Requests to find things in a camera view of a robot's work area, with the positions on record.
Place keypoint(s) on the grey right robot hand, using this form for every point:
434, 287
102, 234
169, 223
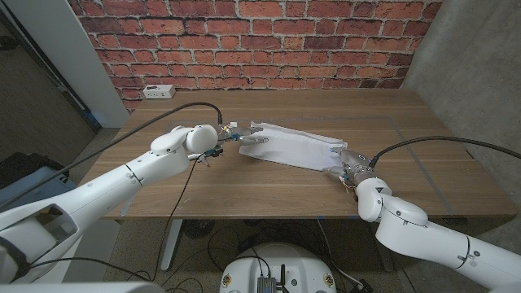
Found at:
354, 160

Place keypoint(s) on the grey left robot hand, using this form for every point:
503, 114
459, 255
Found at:
240, 131

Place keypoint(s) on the white handkerchief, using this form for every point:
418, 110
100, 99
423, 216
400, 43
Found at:
297, 146

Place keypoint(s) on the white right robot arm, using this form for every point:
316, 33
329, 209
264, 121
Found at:
423, 240

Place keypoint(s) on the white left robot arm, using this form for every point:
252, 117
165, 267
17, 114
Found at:
102, 191

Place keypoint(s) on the small toy plane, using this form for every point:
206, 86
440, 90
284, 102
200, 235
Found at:
213, 151

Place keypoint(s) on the white power strip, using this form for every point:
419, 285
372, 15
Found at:
158, 92

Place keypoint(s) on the red brick print backdrop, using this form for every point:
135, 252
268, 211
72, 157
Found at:
252, 40

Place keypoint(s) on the black floor fan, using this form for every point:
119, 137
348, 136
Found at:
197, 228

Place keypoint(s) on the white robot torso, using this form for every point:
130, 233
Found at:
301, 268

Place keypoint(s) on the black power adapter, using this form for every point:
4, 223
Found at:
364, 285

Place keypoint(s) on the white table leg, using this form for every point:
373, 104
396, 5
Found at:
171, 244

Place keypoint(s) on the black antenna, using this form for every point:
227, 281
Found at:
283, 276

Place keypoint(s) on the small grey electronics box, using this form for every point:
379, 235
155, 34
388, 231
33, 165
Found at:
266, 285

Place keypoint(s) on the blue storage bin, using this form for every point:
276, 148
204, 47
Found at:
61, 185

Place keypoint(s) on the black bag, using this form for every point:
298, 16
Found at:
24, 163

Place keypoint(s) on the white wall panel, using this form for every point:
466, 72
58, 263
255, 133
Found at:
61, 40

